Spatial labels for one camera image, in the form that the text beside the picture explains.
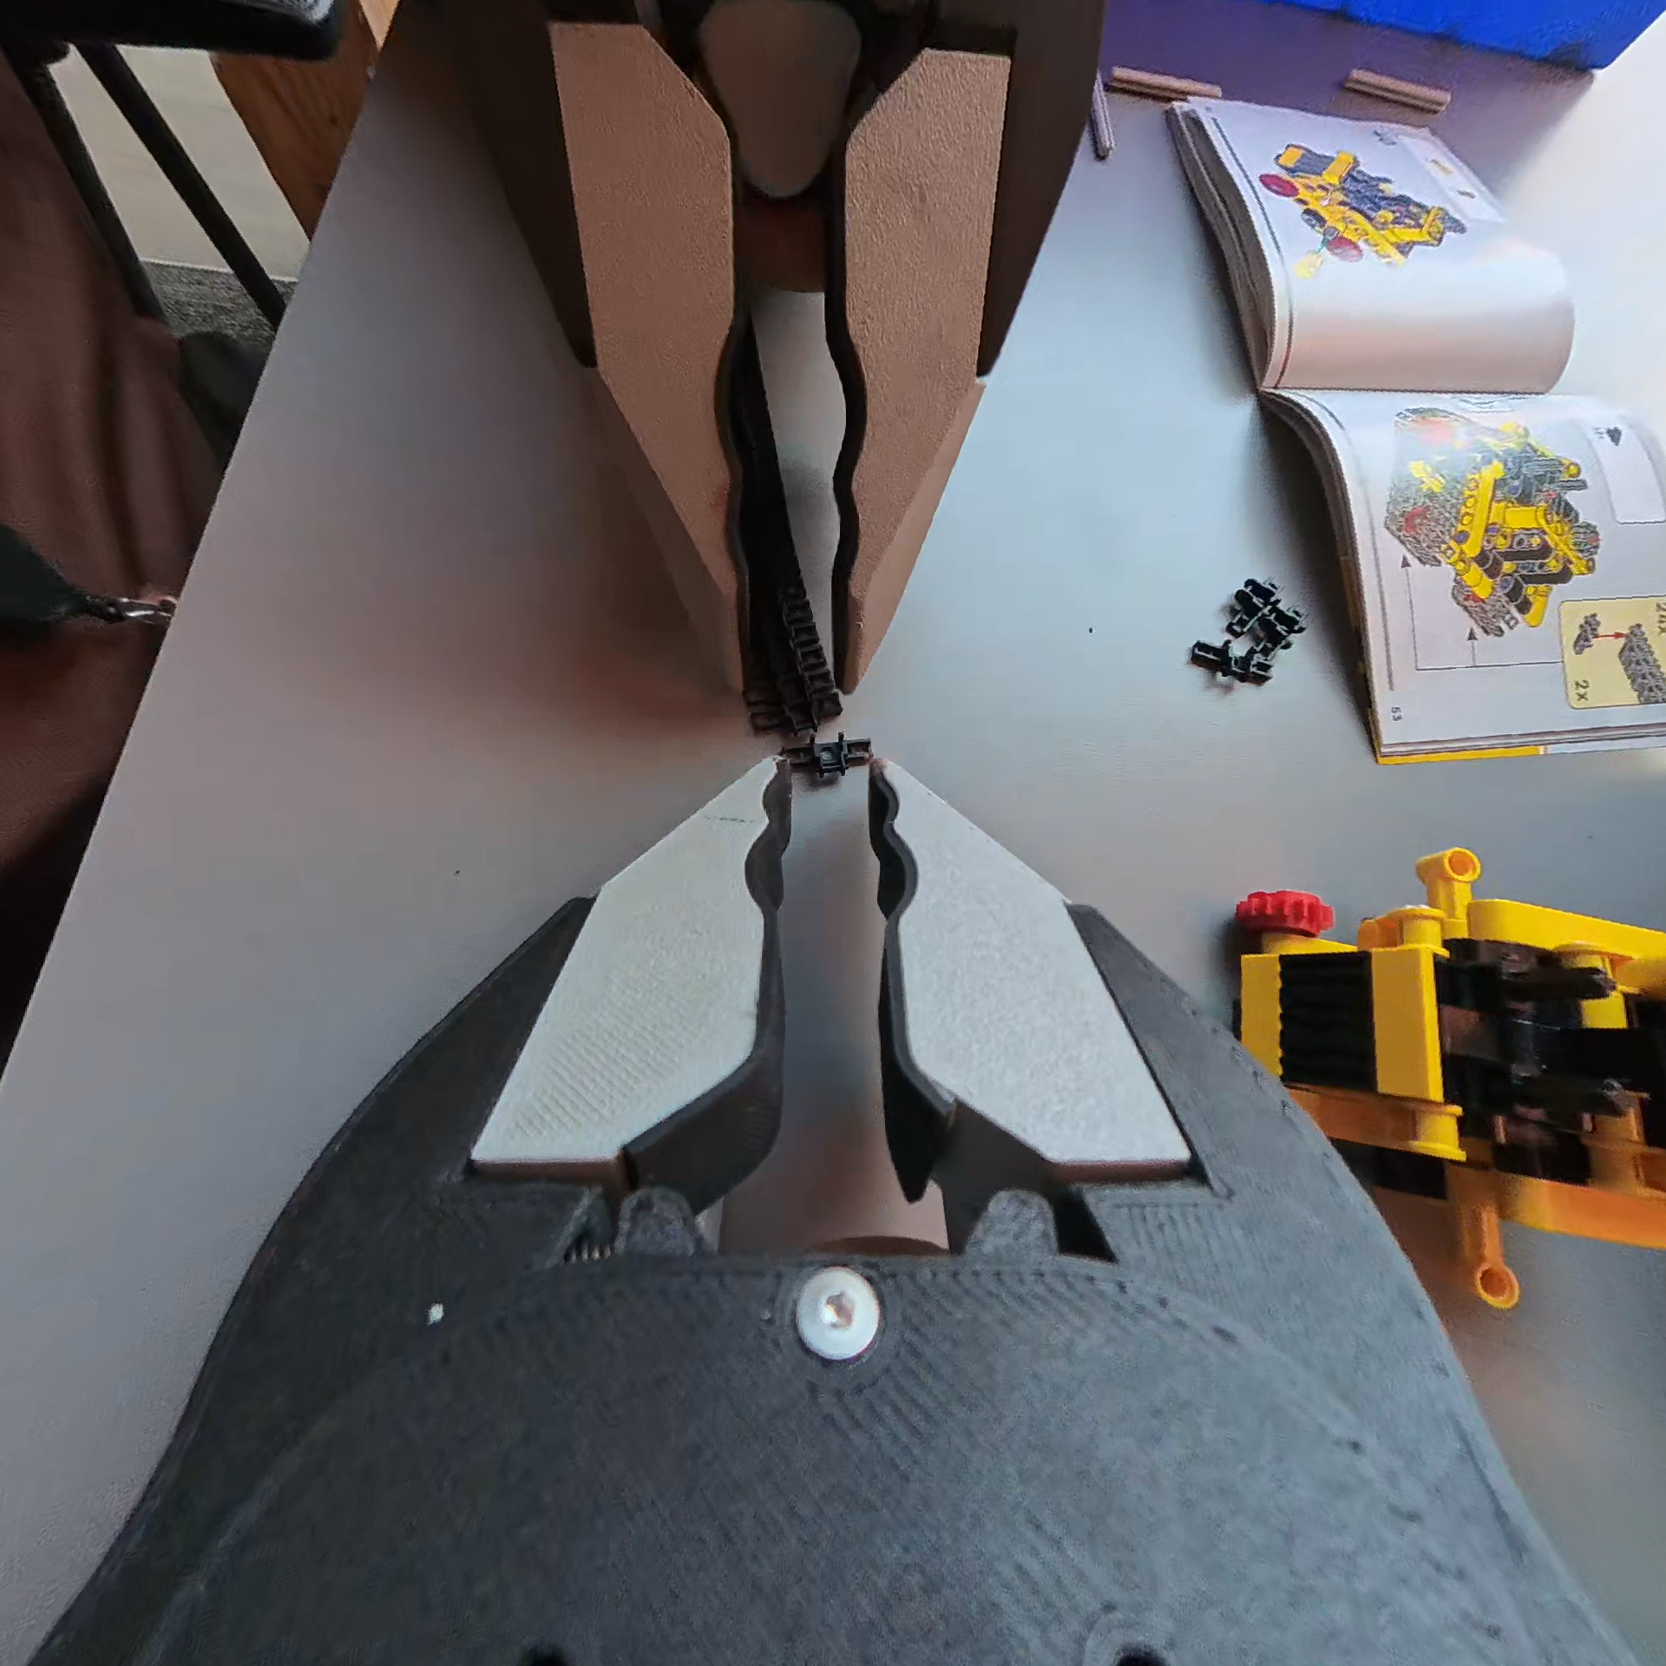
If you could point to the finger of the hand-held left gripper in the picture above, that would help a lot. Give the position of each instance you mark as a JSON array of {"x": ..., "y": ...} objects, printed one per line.
[
  {"x": 651, "y": 327},
  {"x": 925, "y": 327}
]

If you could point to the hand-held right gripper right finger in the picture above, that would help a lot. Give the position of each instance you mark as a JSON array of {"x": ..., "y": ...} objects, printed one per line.
[{"x": 1028, "y": 1029}]

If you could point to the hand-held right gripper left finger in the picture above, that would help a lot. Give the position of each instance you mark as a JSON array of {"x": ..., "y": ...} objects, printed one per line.
[{"x": 637, "y": 1029}]

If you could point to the single black track link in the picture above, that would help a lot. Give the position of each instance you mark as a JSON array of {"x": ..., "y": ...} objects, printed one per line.
[{"x": 830, "y": 759}]

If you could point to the black lego track strip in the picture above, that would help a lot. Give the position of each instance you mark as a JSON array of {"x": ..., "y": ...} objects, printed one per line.
[{"x": 794, "y": 638}]

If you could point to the yellow lego bulldozer model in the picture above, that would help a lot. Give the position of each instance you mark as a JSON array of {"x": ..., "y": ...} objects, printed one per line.
[{"x": 1407, "y": 1017}]

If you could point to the pile of track pieces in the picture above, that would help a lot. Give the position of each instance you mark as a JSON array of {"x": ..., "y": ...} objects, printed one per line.
[{"x": 1256, "y": 620}]

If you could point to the lego instruction booklet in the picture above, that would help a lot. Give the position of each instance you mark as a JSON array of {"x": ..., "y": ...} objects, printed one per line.
[{"x": 1433, "y": 327}]

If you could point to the thin grey rod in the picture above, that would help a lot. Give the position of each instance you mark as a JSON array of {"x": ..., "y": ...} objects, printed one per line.
[{"x": 1103, "y": 124}]

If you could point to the small wooden stick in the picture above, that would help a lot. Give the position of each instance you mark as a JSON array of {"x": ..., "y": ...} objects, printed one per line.
[
  {"x": 1165, "y": 87},
  {"x": 1395, "y": 93}
]

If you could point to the blue plastic bin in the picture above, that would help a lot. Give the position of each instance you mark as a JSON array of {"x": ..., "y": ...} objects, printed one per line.
[{"x": 1496, "y": 27}]

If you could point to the black office chair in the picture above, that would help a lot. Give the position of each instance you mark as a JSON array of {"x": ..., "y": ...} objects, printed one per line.
[{"x": 195, "y": 25}]

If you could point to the person's torso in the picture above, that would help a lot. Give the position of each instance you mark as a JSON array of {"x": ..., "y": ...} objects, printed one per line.
[{"x": 78, "y": 430}]

